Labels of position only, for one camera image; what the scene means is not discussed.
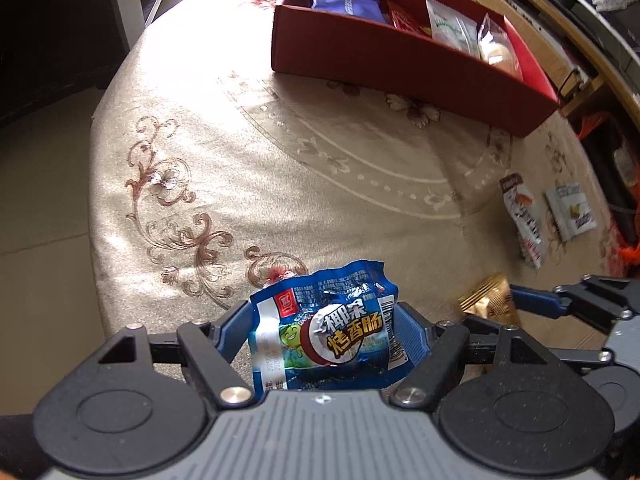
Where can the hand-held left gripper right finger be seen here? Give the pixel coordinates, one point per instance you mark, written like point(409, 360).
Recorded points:
point(415, 340)

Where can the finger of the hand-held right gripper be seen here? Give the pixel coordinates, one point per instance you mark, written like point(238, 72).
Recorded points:
point(590, 359)
point(537, 300)

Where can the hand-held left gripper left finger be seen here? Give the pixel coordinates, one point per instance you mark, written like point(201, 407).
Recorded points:
point(235, 330)

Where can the gold snack packet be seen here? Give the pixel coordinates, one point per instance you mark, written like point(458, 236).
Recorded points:
point(487, 300)

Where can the blue sausage packet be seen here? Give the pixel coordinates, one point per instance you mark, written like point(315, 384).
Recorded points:
point(325, 330)

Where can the clear bun packet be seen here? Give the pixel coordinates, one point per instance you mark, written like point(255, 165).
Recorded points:
point(495, 52)

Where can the red cardboard box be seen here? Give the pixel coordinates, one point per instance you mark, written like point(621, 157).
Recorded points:
point(380, 70)

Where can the white and green snack packet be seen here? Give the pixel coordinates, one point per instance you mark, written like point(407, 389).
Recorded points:
point(450, 27)

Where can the red and green snack packet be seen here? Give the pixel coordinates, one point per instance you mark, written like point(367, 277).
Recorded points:
point(404, 19)

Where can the purple snack packet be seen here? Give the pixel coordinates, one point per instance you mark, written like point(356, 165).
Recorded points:
point(345, 4)

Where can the brown and white snack packet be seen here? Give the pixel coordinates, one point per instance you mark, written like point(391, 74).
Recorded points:
point(525, 220)

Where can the white and blue snack packet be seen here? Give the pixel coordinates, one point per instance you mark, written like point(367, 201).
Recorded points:
point(570, 210)

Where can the beige embroidered tablecloth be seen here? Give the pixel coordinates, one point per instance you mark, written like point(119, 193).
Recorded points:
point(250, 160)

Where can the orange plastic bag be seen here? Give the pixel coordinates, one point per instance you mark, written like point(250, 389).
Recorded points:
point(590, 125)

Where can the wooden television cabinet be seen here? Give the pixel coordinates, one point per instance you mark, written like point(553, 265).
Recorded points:
point(600, 90)

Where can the black coffee table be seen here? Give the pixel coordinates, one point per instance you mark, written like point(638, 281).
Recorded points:
point(50, 35)

